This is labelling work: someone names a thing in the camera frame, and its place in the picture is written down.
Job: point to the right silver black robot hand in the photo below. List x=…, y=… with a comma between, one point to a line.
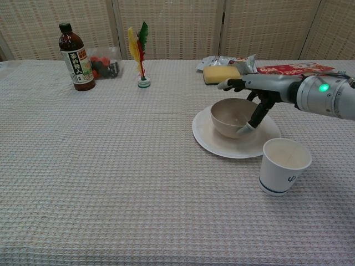
x=266, y=86

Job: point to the beige bowl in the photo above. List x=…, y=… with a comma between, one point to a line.
x=224, y=119

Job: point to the white paper cup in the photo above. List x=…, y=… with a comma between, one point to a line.
x=277, y=174

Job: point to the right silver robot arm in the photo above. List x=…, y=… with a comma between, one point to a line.
x=327, y=99

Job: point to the white plate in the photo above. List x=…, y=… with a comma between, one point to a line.
x=222, y=144

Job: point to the red snack package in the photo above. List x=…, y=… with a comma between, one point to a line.
x=291, y=69

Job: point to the snack packet with food print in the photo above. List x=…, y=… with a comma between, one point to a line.
x=245, y=63

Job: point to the yellow sponge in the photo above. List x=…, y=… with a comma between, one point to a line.
x=220, y=74

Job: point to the white green snack packet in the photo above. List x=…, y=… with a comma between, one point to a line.
x=208, y=61

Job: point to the bamboo folding screen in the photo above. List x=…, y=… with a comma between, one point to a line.
x=177, y=27

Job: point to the feather shuttlecock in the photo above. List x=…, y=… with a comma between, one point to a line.
x=142, y=81

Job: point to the bag of red snacks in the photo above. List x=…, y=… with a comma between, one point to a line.
x=106, y=67

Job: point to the beige woven tablecloth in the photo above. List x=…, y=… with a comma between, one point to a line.
x=111, y=166

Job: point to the dark tea bottle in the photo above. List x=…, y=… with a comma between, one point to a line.
x=79, y=69

